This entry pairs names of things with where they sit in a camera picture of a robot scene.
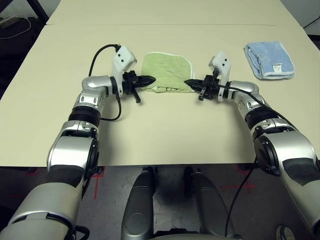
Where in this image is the grey left robot leg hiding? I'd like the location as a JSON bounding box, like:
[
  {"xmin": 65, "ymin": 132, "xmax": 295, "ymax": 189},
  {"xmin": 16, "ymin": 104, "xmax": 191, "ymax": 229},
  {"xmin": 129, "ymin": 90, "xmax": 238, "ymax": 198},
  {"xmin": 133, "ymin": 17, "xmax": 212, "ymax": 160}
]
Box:
[{"xmin": 121, "ymin": 166, "xmax": 157, "ymax": 240}]

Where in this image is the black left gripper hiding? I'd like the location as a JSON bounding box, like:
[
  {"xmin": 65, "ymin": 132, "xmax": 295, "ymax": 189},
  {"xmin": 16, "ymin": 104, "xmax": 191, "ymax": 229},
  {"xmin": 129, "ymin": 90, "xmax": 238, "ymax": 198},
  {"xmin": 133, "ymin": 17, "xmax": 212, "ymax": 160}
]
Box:
[{"xmin": 121, "ymin": 70, "xmax": 157, "ymax": 104}]

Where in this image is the grey robot leg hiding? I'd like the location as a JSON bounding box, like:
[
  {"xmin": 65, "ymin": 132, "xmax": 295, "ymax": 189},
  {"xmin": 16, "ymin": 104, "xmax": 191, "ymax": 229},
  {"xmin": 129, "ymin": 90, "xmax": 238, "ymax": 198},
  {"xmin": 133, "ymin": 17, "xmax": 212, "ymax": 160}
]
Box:
[
  {"xmin": 183, "ymin": 166, "xmax": 236, "ymax": 240},
  {"xmin": 121, "ymin": 166, "xmax": 157, "ymax": 240}
]

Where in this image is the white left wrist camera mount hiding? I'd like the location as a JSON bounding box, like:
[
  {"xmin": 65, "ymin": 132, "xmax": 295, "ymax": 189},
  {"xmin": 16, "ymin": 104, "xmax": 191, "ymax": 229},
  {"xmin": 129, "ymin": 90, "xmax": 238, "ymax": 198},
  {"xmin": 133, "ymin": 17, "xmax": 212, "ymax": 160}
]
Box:
[{"xmin": 111, "ymin": 44, "xmax": 138, "ymax": 98}]

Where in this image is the bystander dark shoe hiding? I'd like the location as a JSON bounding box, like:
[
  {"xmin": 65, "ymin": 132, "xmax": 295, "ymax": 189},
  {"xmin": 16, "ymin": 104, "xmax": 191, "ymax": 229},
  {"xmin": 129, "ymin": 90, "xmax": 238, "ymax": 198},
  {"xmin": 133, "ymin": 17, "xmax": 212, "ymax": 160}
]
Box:
[{"xmin": 275, "ymin": 224, "xmax": 297, "ymax": 240}]

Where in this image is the folded light blue towel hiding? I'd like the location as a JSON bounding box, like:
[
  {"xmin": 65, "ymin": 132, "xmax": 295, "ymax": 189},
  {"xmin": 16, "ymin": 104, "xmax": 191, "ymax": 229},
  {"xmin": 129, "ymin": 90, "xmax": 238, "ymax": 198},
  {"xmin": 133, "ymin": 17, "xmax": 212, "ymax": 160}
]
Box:
[{"xmin": 243, "ymin": 41, "xmax": 296, "ymax": 81}]

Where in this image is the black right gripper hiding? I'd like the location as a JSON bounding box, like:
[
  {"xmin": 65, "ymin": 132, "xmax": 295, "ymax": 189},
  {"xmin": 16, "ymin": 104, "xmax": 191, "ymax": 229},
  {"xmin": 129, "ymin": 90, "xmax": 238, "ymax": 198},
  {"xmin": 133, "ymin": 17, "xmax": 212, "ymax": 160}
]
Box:
[{"xmin": 184, "ymin": 74, "xmax": 222, "ymax": 102}]

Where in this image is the red floor tape cross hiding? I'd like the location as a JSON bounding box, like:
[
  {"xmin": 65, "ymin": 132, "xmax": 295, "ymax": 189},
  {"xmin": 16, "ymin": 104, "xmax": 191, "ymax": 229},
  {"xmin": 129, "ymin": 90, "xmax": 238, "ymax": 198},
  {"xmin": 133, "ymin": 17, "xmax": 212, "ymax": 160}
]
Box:
[
  {"xmin": 221, "ymin": 166, "xmax": 257, "ymax": 195},
  {"xmin": 91, "ymin": 167, "xmax": 105, "ymax": 201}
]

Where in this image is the grey right robot leg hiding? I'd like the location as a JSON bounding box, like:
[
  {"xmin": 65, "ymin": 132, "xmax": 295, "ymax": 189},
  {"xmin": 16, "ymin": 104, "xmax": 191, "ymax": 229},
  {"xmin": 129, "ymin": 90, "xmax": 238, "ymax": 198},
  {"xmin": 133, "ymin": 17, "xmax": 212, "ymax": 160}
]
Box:
[{"xmin": 183, "ymin": 166, "xmax": 236, "ymax": 240}]

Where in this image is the green towel with white trim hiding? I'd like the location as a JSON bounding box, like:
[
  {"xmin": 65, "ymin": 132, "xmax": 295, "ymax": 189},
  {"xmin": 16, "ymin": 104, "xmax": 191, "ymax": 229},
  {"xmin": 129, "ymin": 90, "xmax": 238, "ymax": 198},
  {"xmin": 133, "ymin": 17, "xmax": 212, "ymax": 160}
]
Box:
[{"xmin": 140, "ymin": 51, "xmax": 196, "ymax": 94}]

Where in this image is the black metal table frame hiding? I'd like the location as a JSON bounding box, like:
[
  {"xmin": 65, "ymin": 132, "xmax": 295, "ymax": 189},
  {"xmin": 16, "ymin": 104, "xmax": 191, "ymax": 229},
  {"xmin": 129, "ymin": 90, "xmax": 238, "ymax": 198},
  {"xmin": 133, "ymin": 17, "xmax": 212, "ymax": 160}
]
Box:
[{"xmin": 0, "ymin": 0, "xmax": 50, "ymax": 26}]

